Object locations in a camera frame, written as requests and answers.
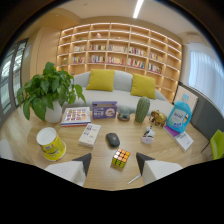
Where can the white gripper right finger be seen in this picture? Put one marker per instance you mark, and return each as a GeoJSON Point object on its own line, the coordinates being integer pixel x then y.
{"type": "Point", "coordinates": [159, 168]}

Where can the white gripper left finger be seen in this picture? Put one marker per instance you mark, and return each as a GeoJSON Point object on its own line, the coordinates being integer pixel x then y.
{"type": "Point", "coordinates": [68, 170]}

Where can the purple book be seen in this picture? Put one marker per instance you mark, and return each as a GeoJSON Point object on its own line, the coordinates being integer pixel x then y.
{"type": "Point", "coordinates": [181, 138]}

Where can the white book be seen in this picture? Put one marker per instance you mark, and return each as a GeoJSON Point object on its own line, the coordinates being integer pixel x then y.
{"type": "Point", "coordinates": [89, 134]}

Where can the colourful picture book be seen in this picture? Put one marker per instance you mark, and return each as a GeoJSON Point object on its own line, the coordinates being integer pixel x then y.
{"type": "Point", "coordinates": [76, 116]}

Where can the white pen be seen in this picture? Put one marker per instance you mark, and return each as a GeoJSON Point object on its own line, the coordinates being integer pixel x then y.
{"type": "Point", "coordinates": [134, 179]}

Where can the yellow tin can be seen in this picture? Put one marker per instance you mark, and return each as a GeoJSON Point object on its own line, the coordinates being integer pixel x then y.
{"type": "Point", "coordinates": [51, 144]}

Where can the small white toy figure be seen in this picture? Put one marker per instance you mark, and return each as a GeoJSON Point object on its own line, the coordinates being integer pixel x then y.
{"type": "Point", "coordinates": [148, 135]}

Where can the rubik's cube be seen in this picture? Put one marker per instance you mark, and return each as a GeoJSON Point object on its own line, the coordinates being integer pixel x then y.
{"type": "Point", "coordinates": [120, 157]}

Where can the golden elephant figurine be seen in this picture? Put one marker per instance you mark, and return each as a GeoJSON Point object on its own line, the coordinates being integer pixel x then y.
{"type": "Point", "coordinates": [158, 118]}

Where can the black computer mouse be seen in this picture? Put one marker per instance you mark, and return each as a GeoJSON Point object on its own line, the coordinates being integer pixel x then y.
{"type": "Point", "coordinates": [112, 139]}

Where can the blue detergent bottle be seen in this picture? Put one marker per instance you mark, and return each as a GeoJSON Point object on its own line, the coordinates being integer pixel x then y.
{"type": "Point", "coordinates": [179, 116]}

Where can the green cactus ornament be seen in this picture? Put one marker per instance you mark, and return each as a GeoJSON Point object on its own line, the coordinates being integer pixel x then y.
{"type": "Point", "coordinates": [142, 109]}

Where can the green chair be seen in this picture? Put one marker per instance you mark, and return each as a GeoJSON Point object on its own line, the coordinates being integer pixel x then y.
{"type": "Point", "coordinates": [217, 144]}

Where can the small grey-green figurine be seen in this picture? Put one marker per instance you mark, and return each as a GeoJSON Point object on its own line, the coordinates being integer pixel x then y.
{"type": "Point", "coordinates": [124, 112]}

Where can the purple box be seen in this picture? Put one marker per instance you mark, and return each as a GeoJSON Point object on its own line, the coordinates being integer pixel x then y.
{"type": "Point", "coordinates": [104, 110]}

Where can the green potted plant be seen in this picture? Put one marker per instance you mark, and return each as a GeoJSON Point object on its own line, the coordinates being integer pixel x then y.
{"type": "Point", "coordinates": [46, 90]}

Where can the yellow cushion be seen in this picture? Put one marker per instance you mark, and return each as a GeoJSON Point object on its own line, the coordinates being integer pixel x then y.
{"type": "Point", "coordinates": [100, 80]}
{"type": "Point", "coordinates": [143, 86]}

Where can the grey sofa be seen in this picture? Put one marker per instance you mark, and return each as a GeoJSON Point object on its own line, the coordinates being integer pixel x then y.
{"type": "Point", "coordinates": [123, 91]}

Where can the wooden bookshelf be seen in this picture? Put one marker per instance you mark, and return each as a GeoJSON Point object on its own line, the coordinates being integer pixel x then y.
{"type": "Point", "coordinates": [120, 55]}

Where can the ceiling light strip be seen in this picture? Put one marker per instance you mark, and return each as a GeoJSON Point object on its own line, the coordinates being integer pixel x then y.
{"type": "Point", "coordinates": [138, 8]}

